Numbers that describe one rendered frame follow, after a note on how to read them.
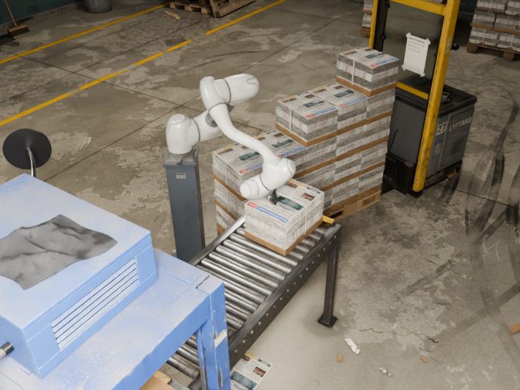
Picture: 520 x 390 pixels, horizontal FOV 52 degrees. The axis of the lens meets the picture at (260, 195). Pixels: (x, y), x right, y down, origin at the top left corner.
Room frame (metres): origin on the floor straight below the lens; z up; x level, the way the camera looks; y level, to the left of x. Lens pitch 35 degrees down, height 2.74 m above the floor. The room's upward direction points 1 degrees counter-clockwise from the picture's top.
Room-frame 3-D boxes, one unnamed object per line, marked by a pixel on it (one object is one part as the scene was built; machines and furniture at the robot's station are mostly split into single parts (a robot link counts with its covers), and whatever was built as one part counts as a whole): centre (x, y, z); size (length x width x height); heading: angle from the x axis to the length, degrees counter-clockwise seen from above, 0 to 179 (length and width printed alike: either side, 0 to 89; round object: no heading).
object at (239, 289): (2.01, 0.16, 0.77); 0.47 x 0.05 x 0.05; 56
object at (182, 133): (2.96, 0.49, 1.17); 0.18 x 0.16 x 0.22; 120
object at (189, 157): (2.93, 0.50, 1.03); 0.22 x 0.18 x 0.06; 0
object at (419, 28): (4.17, -1.20, 1.28); 0.57 x 0.01 x 0.65; 35
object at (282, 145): (3.48, -0.24, 0.42); 1.17 x 0.39 x 0.83; 125
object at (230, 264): (2.12, 0.09, 0.77); 0.47 x 0.05 x 0.05; 56
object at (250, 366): (2.03, 0.15, 0.00); 0.37 x 0.29 x 0.01; 146
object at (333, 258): (2.46, -0.44, 0.34); 0.06 x 0.06 x 0.68; 56
